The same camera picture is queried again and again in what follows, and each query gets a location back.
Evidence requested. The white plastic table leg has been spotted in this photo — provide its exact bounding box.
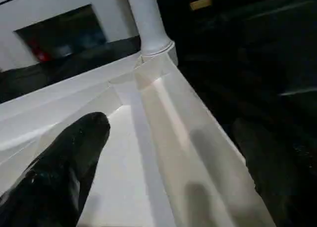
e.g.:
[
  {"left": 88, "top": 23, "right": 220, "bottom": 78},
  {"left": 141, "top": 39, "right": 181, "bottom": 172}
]
[{"left": 125, "top": 0, "right": 175, "bottom": 57}]

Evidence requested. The white plastic table top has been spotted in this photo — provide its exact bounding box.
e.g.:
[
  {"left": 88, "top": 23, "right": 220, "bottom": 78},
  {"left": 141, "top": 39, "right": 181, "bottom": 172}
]
[{"left": 0, "top": 45, "right": 277, "bottom": 227}]

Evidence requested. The small yellow label tag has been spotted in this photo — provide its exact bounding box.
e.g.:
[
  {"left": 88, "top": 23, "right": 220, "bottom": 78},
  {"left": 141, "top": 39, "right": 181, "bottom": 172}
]
[{"left": 189, "top": 0, "right": 213, "bottom": 10}]

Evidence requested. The black work mat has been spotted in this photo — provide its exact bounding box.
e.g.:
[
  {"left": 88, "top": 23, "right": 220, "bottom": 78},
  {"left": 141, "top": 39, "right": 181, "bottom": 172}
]
[{"left": 0, "top": 0, "right": 317, "bottom": 227}]

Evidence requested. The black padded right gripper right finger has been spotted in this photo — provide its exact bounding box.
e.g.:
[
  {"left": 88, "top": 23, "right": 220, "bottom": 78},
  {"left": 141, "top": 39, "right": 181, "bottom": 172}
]
[{"left": 231, "top": 117, "right": 317, "bottom": 227}]

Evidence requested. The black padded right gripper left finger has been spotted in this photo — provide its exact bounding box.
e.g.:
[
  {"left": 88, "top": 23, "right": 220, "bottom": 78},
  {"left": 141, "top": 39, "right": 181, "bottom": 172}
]
[{"left": 0, "top": 111, "right": 111, "bottom": 227}]

